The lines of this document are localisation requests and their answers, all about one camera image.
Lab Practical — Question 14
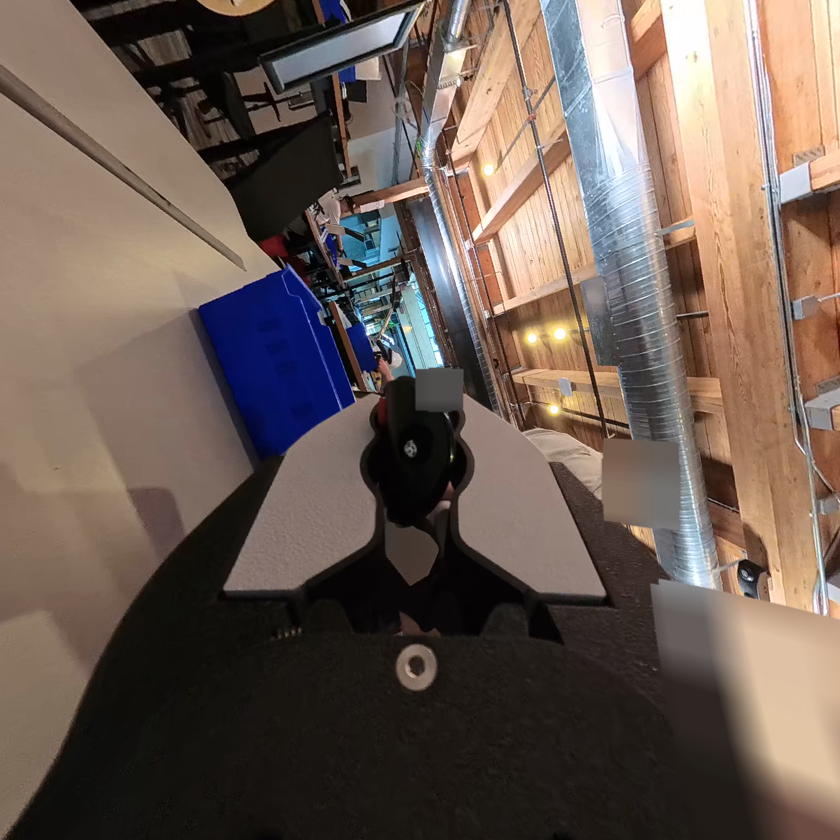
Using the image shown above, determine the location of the black remote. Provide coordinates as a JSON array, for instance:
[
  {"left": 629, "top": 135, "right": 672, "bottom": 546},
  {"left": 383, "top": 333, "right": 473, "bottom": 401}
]
[{"left": 363, "top": 373, "right": 471, "bottom": 529}]

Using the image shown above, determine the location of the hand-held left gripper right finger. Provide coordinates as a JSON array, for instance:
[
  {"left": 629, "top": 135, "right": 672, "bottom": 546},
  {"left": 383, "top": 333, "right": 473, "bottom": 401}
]
[{"left": 447, "top": 397, "right": 609, "bottom": 606}]

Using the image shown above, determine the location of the red storage bin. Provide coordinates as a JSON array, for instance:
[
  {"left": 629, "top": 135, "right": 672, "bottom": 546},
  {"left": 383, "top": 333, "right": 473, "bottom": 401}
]
[{"left": 259, "top": 234, "right": 311, "bottom": 271}]

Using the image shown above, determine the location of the blue plastic bin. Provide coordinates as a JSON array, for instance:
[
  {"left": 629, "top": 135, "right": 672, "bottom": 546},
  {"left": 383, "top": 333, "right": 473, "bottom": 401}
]
[{"left": 197, "top": 266, "right": 359, "bottom": 462}]

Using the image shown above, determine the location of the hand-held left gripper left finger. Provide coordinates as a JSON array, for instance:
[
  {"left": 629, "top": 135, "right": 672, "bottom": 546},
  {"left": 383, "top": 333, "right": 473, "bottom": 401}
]
[{"left": 224, "top": 397, "right": 392, "bottom": 603}]

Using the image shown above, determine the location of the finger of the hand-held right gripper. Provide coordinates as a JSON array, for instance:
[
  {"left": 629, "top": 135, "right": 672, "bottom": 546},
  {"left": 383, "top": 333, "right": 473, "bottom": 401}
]
[{"left": 390, "top": 521, "right": 442, "bottom": 588}]

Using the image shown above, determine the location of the black display on stand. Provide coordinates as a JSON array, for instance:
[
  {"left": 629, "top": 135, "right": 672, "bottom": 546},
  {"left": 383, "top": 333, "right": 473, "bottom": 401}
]
[{"left": 258, "top": 0, "right": 429, "bottom": 95}]

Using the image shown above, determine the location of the black office chair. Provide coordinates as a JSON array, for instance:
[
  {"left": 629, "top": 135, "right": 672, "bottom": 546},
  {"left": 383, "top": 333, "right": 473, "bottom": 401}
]
[{"left": 224, "top": 116, "right": 346, "bottom": 244}]

